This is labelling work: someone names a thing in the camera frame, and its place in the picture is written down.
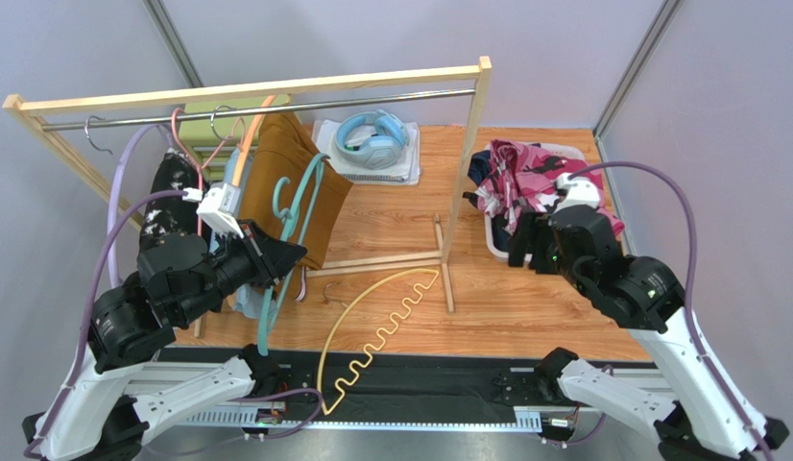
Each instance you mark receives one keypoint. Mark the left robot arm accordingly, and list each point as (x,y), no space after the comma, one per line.
(178,279)

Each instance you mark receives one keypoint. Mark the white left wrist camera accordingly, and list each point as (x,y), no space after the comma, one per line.
(217,207)

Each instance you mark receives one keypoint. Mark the wooden clothes rack frame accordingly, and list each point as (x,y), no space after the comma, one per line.
(31,116)

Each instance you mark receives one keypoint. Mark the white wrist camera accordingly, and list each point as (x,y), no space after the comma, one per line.
(578,191)
(217,207)

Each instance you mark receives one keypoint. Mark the white notebook stack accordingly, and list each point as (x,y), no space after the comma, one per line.
(406,172)

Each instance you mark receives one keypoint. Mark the pink camouflage trousers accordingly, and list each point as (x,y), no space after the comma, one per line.
(545,169)

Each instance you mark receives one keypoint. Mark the dark blue jeans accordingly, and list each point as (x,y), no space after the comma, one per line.
(503,189)

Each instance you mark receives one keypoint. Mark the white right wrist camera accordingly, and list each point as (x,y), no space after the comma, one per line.
(578,191)

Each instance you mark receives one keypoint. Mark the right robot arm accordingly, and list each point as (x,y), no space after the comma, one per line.
(706,417)

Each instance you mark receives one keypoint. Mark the white plastic laundry basket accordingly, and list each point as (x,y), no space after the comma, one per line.
(497,245)

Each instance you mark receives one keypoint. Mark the green box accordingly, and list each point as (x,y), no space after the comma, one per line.
(200,138)

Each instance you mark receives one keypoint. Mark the brown trousers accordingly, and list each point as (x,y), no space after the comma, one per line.
(284,150)

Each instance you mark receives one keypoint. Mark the steel hanging rod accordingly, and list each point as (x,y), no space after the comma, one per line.
(230,113)

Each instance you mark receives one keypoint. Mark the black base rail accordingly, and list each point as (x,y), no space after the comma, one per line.
(423,389)

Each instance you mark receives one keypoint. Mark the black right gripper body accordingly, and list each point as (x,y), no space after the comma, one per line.
(537,242)

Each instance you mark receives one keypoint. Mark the teal clothes hanger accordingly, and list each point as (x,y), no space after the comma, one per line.
(289,217)

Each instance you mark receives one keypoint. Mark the light blue trousers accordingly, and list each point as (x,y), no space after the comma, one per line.
(246,299)

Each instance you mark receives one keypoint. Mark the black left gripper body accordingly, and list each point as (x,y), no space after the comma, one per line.
(253,262)

